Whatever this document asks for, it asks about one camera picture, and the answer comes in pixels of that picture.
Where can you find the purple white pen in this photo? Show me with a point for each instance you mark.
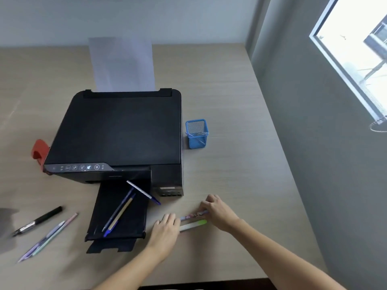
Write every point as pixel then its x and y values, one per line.
pixel 45 239

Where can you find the black inkjet printer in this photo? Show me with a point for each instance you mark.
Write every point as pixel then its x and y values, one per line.
pixel 115 129

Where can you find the person's right fingers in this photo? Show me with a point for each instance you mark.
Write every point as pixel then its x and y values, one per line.
pixel 209 203

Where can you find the blue mesh pen holder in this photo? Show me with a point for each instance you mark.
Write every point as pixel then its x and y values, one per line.
pixel 196 138

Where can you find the white paper sheet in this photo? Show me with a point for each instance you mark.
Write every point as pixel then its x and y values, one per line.
pixel 122 63

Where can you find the pink patterned pen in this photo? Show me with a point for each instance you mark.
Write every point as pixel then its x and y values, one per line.
pixel 193 215

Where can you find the blue ballpoint pen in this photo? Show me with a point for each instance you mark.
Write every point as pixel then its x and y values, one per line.
pixel 118 209

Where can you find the light green pen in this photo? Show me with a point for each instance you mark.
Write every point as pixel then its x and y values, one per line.
pixel 48 241

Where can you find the black pen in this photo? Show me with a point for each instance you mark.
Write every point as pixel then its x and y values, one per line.
pixel 40 219

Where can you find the beige pen with blue cap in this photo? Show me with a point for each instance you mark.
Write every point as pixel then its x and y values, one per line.
pixel 120 216

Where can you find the white pen with green cap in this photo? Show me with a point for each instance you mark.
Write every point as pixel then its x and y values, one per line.
pixel 193 225

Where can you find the person's left fingers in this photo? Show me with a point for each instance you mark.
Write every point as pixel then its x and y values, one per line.
pixel 169 221

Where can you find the blue white striped pen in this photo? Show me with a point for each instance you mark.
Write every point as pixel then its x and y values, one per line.
pixel 142 191

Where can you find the red tape dispenser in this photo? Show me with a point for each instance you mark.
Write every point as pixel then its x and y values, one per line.
pixel 40 154

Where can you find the person's left forearm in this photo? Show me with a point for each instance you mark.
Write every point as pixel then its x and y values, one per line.
pixel 130 274

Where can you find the person's right hand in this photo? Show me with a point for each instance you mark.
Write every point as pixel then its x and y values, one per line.
pixel 222 214

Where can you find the person's left hand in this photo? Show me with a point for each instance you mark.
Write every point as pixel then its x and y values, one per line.
pixel 163 238

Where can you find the window with grey frame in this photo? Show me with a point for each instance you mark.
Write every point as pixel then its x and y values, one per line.
pixel 353 42

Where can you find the person's right forearm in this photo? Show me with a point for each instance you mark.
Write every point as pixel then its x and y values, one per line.
pixel 281 256

